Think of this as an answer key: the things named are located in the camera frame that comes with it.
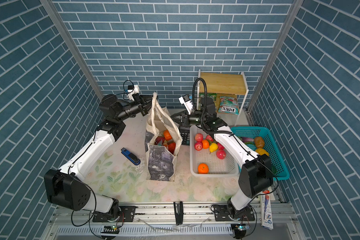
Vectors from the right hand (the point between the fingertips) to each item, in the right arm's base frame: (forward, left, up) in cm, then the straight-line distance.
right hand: (170, 116), depth 72 cm
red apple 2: (+2, -15, -28) cm, 32 cm away
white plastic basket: (-8, -32, -34) cm, 48 cm away
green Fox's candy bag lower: (+27, -34, -14) cm, 46 cm away
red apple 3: (+10, -21, -29) cm, 37 cm away
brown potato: (+8, -54, -29) cm, 62 cm away
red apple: (+8, -15, -28) cm, 32 cm away
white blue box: (-33, -50, -33) cm, 68 cm away
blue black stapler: (-9, +25, -27) cm, 39 cm away
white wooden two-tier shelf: (+26, -31, -2) cm, 41 cm away
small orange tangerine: (+3, -20, -27) cm, 34 cm away
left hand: (+1, +4, +11) cm, 12 cm away
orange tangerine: (-13, -18, -29) cm, 36 cm away
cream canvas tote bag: (-18, +3, -17) cm, 25 cm away
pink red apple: (-3, -29, -28) cm, 40 cm away
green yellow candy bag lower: (+36, -23, -15) cm, 45 cm away
